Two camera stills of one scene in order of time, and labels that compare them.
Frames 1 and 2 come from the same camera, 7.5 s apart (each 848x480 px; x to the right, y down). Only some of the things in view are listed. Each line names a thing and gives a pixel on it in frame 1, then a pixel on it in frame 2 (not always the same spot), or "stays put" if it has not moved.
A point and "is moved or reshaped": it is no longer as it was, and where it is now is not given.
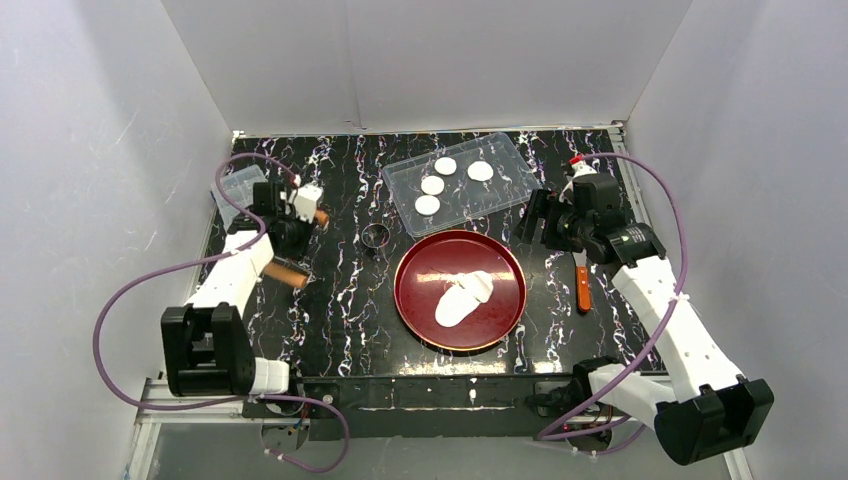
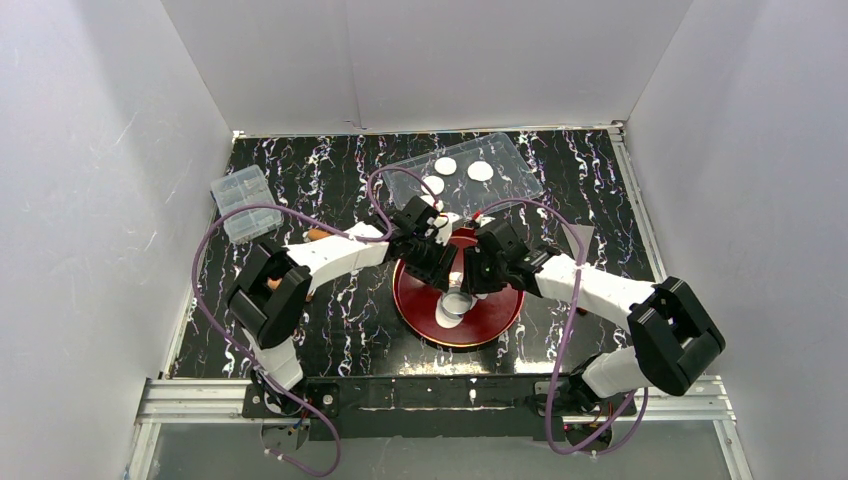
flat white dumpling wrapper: (432, 185) stays put
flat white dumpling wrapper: (445, 166) stays put
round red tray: (438, 262) stays put
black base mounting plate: (441, 407) stays put
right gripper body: (546, 220) → (482, 273)
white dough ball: (462, 295) stays put
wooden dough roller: (289, 275) is moved or reshaped
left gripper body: (266, 201) → (431, 266)
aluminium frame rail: (156, 391) stays put
